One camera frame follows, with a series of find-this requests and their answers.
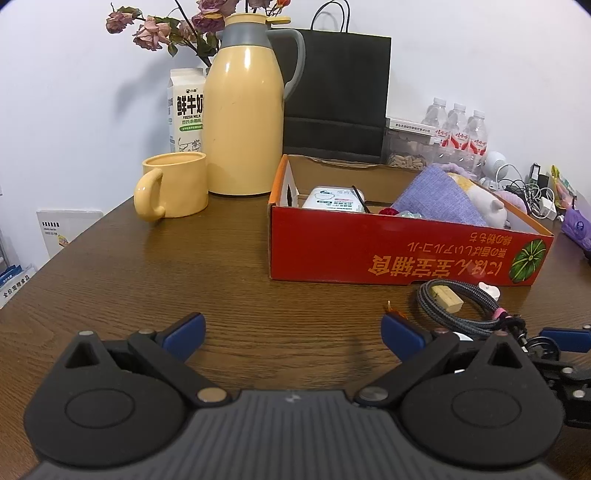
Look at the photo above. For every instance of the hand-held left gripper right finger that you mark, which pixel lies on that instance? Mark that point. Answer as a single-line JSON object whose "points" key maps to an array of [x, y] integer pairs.
{"points": [[400, 337]]}

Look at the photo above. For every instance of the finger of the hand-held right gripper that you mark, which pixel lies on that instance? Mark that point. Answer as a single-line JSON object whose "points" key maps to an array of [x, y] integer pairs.
{"points": [[577, 397], [570, 339]]}

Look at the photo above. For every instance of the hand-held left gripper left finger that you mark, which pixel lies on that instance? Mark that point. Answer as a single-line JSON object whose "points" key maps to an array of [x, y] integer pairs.
{"points": [[187, 333]]}

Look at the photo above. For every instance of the red cardboard box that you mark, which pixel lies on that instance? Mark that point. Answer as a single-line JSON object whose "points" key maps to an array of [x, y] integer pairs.
{"points": [[323, 249]]}

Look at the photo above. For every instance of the iridescent plastic bag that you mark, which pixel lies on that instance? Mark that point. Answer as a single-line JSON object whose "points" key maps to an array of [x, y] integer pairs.
{"points": [[411, 214]]}

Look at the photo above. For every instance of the purple burlap pouch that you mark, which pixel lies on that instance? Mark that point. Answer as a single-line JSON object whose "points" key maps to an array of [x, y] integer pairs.
{"points": [[438, 198]]}

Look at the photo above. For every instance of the clear cotton swab container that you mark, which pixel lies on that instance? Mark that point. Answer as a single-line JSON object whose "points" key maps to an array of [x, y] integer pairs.
{"points": [[332, 201]]}

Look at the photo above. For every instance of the yellow white plush hamster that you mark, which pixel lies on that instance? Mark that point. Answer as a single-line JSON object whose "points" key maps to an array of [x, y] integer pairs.
{"points": [[489, 205]]}

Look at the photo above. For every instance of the small orange piece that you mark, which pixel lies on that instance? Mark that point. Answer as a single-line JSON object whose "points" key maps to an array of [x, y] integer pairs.
{"points": [[396, 314]]}

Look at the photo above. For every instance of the small yellow block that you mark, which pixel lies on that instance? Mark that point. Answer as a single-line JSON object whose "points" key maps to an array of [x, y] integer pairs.
{"points": [[448, 299]]}

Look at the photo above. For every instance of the small white pink gadget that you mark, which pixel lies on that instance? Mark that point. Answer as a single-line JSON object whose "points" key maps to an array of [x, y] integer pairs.
{"points": [[489, 290]]}

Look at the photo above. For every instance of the purple printed pouch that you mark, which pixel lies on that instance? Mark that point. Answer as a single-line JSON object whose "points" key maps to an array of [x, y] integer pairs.
{"points": [[579, 226]]}

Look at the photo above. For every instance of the white charger plug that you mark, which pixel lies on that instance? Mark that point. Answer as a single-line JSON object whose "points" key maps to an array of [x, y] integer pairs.
{"points": [[550, 208]]}

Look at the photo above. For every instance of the yellow ceramic mug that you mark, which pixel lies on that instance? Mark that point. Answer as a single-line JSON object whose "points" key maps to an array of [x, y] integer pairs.
{"points": [[180, 184]]}

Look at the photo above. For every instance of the colourful snack packet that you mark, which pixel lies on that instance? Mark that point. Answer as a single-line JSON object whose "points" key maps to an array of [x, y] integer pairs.
{"points": [[563, 184]]}

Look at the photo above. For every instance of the white booklet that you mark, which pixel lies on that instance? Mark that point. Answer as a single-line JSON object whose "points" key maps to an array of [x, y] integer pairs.
{"points": [[64, 230]]}

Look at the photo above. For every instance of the black power adapter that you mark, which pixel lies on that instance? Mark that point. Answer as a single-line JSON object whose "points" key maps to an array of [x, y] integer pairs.
{"points": [[534, 172]]}

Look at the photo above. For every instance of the blue white pamphlets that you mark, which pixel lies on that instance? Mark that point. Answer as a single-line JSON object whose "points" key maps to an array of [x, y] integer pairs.
{"points": [[14, 284]]}

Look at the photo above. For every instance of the clear plastic storage box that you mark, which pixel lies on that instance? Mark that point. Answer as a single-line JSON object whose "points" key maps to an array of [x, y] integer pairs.
{"points": [[406, 157]]}

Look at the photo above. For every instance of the white round gadget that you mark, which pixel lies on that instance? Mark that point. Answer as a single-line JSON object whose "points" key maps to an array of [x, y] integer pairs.
{"points": [[495, 164]]}

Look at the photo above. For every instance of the yellow thermos jug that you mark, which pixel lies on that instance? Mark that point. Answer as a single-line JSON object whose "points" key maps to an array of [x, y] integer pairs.
{"points": [[240, 129]]}

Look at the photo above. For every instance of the white milk carton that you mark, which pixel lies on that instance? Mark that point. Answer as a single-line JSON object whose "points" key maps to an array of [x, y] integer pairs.
{"points": [[184, 110]]}

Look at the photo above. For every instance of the black paper bag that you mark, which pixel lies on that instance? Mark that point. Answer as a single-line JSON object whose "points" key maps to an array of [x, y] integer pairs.
{"points": [[341, 92]]}

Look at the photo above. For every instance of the dried pink rose bouquet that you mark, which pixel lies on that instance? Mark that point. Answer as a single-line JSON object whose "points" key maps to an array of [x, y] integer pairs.
{"points": [[152, 32]]}

